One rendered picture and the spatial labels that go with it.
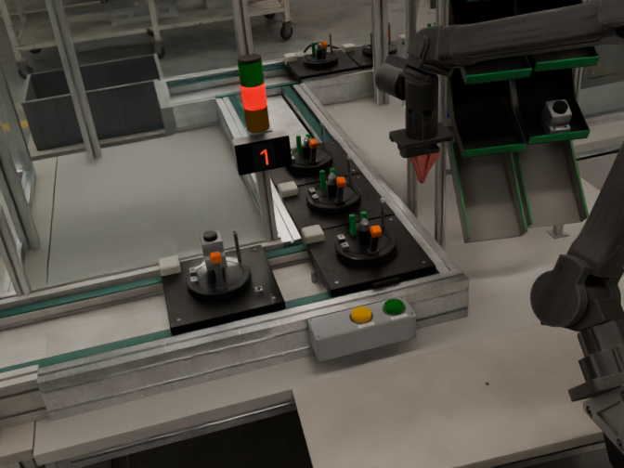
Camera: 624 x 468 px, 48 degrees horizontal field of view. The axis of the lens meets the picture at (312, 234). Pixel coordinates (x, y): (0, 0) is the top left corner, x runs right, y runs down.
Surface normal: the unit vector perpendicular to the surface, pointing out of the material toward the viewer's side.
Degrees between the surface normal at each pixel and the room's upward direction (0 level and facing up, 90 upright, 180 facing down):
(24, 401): 90
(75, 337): 0
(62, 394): 90
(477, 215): 45
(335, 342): 90
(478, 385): 0
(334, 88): 90
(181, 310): 0
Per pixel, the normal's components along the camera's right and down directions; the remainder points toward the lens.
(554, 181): 0.01, -0.24
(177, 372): 0.27, 0.48
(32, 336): -0.08, -0.85
